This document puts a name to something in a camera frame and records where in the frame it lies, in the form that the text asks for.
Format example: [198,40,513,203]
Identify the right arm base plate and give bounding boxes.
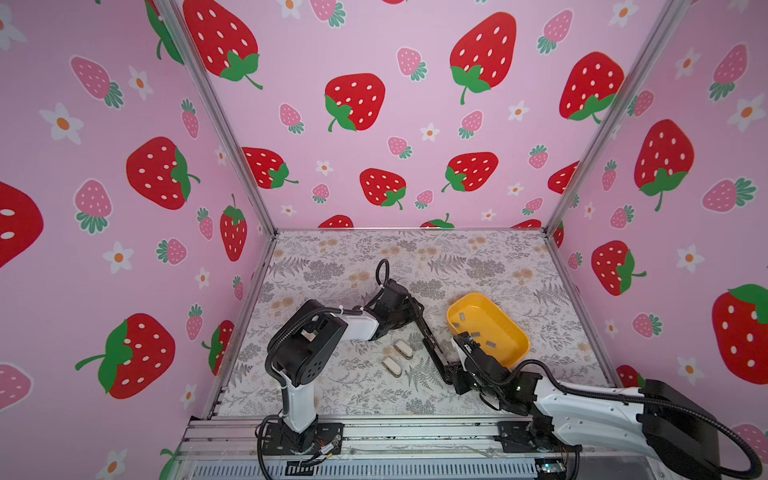
[494,417,568,454]

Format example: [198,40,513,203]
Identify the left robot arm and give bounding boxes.
[264,259,414,453]

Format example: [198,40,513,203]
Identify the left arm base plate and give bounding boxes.
[260,421,344,456]

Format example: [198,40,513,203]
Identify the aluminium frame rail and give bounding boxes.
[169,415,598,479]

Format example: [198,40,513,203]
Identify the beige mini stapler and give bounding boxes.
[393,340,414,360]
[381,356,403,378]

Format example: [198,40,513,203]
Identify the yellow plastic tray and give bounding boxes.
[446,293,531,369]

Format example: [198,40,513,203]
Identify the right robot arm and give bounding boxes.
[453,333,763,479]

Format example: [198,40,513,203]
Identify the black stapler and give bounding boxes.
[410,298,454,385]

